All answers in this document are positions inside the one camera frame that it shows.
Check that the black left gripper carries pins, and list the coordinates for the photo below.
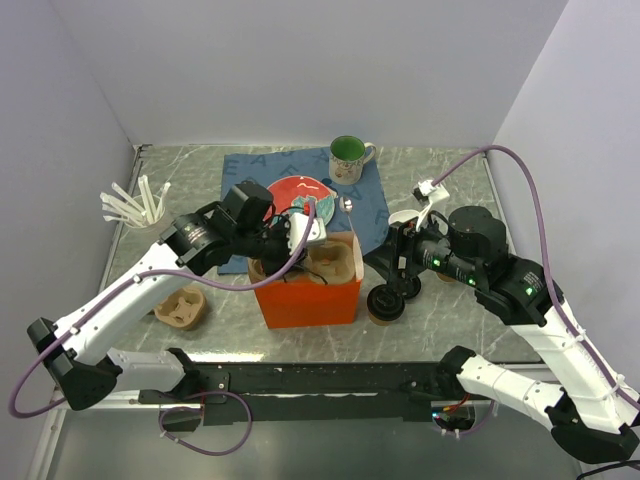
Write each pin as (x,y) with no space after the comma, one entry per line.
(272,267)

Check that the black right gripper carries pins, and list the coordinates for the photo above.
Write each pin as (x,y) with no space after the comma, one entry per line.
(400,239)

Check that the orange paper bag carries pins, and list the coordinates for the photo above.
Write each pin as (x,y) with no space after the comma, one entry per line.
(301,304)

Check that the brown cardboard cup carrier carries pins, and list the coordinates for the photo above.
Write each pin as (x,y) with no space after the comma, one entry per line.
(183,309)

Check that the black plastic cup lid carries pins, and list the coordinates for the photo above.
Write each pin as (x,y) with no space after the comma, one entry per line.
(410,287)

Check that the brown paper coffee cup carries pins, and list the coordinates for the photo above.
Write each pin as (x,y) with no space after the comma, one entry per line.
(382,321)

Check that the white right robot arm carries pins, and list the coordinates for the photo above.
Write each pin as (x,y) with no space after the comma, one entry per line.
(589,411)

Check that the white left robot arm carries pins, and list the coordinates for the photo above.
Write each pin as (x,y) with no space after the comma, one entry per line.
(77,350)

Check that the white square bowl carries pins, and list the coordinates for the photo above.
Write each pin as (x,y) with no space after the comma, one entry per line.
(402,216)

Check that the red teal floral plate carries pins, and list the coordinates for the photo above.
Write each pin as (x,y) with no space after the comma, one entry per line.
(292,193)

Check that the blue letter placemat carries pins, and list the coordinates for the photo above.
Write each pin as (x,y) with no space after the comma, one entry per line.
(370,210)

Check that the silver spoon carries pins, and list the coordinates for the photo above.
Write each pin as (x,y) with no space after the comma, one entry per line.
(346,206)

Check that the white straw holder cup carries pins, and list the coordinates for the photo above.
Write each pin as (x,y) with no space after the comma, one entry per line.
(149,233)

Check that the green interior ceramic mug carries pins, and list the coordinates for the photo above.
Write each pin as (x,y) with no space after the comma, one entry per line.
(347,157)

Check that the white wrapped straws bundle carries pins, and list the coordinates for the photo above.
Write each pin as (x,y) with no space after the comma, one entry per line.
(146,208)

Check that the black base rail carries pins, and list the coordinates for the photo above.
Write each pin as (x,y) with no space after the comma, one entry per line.
(267,391)

